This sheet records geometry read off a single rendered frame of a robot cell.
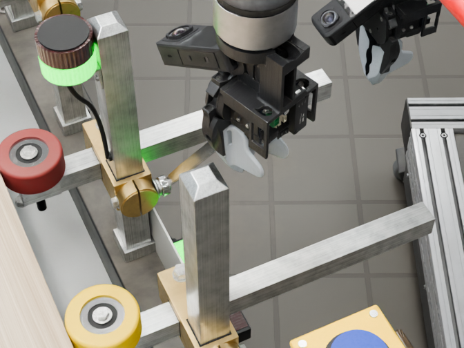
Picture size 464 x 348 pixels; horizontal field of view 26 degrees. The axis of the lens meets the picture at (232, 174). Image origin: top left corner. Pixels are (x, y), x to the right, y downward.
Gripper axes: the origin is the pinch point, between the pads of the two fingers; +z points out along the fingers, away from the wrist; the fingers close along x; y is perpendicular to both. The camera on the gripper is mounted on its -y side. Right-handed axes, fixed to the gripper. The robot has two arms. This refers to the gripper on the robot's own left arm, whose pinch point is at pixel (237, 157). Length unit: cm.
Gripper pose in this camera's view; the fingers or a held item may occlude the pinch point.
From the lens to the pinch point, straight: 106.6
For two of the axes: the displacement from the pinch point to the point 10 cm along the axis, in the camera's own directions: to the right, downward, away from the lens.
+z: 0.0, 6.3, 7.7
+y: 7.1, 5.5, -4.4
